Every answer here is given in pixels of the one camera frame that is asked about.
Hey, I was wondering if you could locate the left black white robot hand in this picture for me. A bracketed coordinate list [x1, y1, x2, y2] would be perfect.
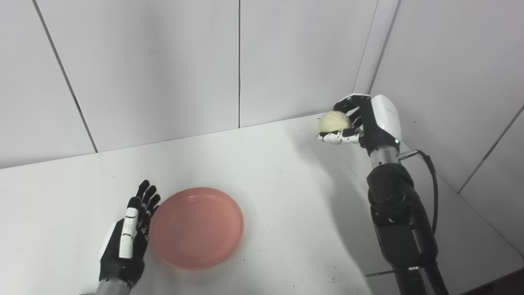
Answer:
[99, 179, 161, 289]

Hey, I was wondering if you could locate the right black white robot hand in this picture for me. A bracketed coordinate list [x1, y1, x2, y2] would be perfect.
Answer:
[317, 94, 403, 157]

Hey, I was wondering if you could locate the cream steamed bun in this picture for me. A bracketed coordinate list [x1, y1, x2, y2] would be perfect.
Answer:
[319, 111, 352, 133]

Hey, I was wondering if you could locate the pink round plate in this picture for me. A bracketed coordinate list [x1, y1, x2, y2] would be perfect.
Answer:
[149, 187, 245, 271]

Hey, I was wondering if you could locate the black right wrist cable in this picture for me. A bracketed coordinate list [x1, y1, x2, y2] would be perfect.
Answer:
[398, 150, 439, 235]

